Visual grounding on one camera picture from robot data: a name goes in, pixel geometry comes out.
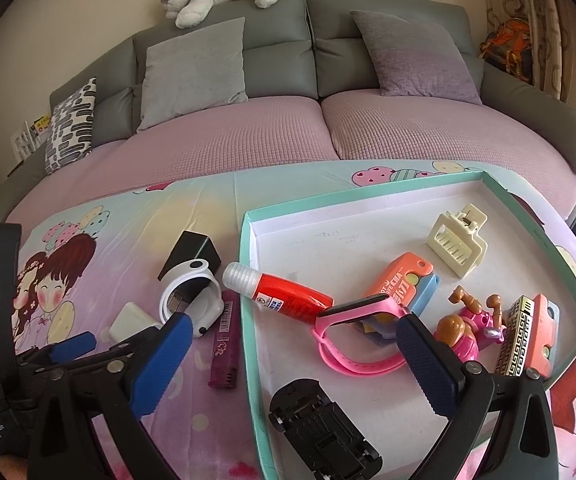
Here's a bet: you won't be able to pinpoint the orange blue toy case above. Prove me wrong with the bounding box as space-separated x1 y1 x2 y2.
352 251 442 348

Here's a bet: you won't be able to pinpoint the pink smartwatch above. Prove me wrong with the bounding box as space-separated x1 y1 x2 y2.
311 292 409 378

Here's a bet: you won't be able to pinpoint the cream plastic hair claw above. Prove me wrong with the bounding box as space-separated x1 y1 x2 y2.
427 204 488 278

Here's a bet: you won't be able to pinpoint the red white glue bottle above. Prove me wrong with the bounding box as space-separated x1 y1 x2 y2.
222 262 335 324

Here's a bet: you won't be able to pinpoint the white soap-like block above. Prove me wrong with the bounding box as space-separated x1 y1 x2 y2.
108 301 161 342

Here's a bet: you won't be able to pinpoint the cartoon print tablecloth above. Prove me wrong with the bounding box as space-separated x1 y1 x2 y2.
10 160 576 479

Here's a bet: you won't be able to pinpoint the pink doll figurine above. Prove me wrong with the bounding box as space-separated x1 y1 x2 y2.
434 285 506 363

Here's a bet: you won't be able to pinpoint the magenta lighter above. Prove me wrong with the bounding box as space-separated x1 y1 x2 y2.
207 289 241 389

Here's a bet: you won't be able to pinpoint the black rectangular box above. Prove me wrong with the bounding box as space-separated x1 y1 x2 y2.
158 231 222 281

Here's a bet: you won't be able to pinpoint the black plastic battery holder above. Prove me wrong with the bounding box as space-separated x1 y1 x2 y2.
268 378 383 480

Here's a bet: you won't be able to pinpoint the teal shallow cardboard tray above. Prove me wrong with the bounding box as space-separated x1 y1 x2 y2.
239 171 576 479

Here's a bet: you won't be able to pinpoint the black white patterned cushion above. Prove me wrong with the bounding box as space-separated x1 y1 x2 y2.
44 77 97 174

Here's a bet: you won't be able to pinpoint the books beside sofa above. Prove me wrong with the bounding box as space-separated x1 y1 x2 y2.
10 115 50 162

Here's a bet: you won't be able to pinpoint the pink sofa seat cover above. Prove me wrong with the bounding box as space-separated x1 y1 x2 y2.
4 90 576 230

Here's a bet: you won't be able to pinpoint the grey sofa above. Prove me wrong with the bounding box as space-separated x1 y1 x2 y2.
0 0 576 221

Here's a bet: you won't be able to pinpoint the orange decorative bag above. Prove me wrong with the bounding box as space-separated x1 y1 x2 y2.
480 18 533 84

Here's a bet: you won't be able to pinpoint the purple grey cushion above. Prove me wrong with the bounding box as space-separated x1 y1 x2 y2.
351 10 481 105

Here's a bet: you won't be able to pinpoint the beige patterned curtain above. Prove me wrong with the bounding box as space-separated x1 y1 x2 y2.
485 0 576 103

